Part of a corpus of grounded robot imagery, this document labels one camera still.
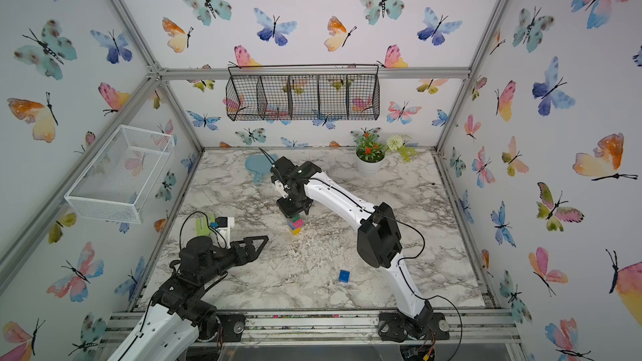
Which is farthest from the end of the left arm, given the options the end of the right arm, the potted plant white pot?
the potted plant white pot

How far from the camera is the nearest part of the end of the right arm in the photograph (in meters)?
0.63

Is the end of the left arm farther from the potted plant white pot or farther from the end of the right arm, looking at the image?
the potted plant white pot
